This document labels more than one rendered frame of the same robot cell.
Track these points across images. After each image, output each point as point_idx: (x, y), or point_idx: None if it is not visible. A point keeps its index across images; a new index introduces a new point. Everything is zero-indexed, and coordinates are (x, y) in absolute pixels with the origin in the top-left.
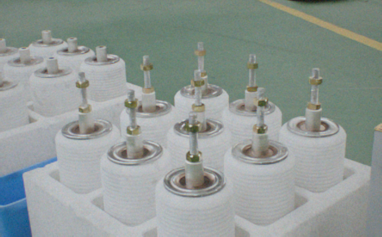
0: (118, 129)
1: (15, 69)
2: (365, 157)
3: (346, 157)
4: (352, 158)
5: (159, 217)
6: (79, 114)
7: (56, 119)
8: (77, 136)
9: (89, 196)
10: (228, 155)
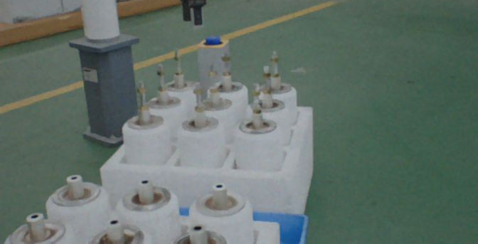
0: None
1: (149, 235)
2: (1, 198)
3: (4, 205)
4: (5, 202)
5: (294, 106)
6: (262, 114)
7: (188, 218)
8: (272, 122)
9: (284, 148)
10: (238, 92)
